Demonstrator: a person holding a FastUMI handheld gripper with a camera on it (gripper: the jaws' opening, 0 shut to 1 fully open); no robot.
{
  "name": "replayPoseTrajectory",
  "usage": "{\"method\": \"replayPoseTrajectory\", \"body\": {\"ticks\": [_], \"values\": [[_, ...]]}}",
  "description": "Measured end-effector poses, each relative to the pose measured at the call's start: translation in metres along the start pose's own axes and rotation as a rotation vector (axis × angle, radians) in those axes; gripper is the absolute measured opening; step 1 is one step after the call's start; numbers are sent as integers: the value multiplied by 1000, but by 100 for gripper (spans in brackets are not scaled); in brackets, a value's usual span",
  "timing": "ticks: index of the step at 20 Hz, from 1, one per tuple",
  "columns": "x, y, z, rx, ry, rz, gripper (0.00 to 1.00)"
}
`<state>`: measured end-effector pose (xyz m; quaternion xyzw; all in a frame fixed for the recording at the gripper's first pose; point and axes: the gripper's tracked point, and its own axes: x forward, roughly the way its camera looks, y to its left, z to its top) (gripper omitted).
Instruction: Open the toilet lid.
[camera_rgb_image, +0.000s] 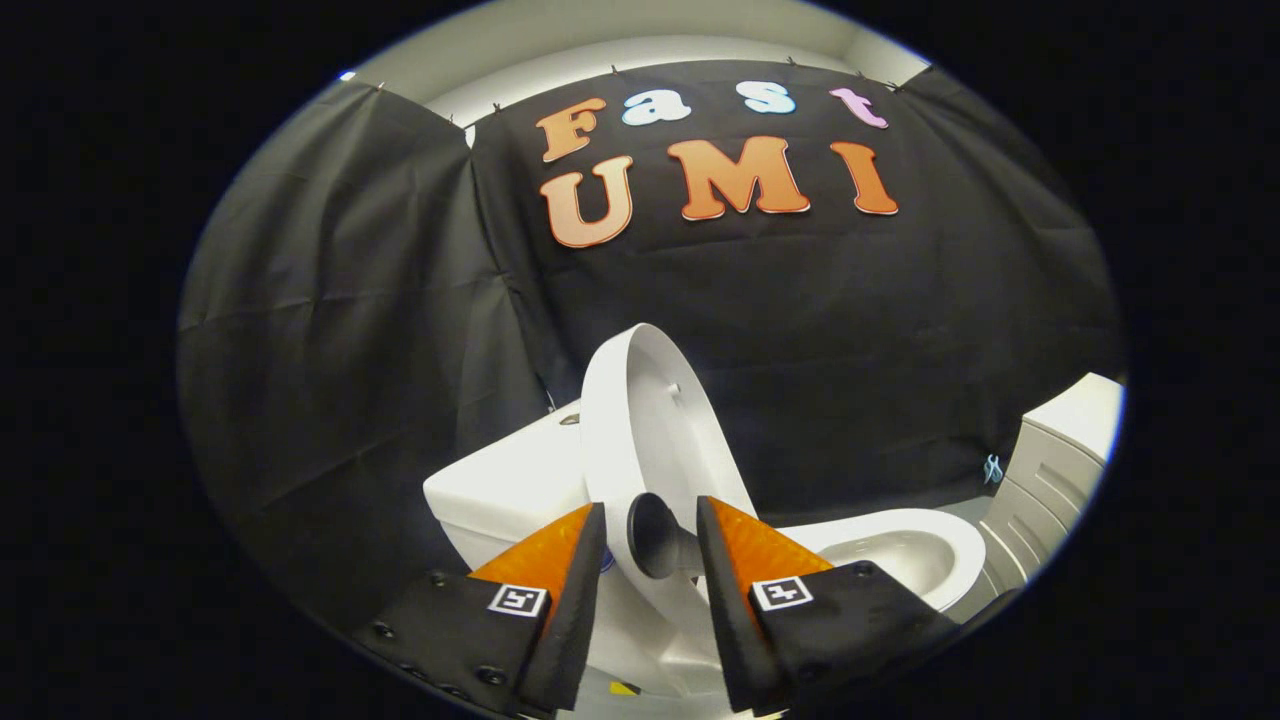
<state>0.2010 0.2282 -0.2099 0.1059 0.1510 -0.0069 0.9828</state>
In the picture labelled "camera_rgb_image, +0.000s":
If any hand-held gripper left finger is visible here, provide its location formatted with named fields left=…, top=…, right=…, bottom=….
left=350, top=502, right=608, bottom=716

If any black backdrop cloth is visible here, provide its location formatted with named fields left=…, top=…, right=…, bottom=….
left=178, top=60, right=1126, bottom=611

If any white toilet seat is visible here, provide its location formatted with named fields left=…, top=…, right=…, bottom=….
left=790, top=508, right=989, bottom=613

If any white toilet lid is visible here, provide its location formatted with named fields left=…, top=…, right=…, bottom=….
left=580, top=322, right=761, bottom=693

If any white cabinet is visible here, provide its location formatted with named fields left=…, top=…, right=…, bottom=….
left=975, top=372, right=1126, bottom=601

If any white toilet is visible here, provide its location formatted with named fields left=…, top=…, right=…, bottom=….
left=423, top=400, right=989, bottom=720

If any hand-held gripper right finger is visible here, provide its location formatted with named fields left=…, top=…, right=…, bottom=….
left=697, top=495, right=961, bottom=716

